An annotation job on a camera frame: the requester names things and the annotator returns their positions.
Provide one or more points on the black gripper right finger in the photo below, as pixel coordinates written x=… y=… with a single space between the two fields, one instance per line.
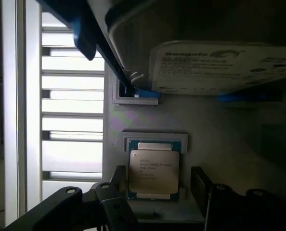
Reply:
x=229 y=207

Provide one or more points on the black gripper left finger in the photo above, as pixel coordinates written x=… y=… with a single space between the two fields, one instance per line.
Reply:
x=114 y=192

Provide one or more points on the blue disk mounting bracket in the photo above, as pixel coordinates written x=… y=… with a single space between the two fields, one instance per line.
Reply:
x=84 y=43

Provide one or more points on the Seagate hard disk drive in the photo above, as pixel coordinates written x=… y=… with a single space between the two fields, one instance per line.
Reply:
x=205 y=48

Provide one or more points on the grey 3D-printed parts rack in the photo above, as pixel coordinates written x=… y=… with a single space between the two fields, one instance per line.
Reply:
x=205 y=132

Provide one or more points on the white slotted rack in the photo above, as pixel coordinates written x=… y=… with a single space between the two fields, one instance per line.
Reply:
x=61 y=108

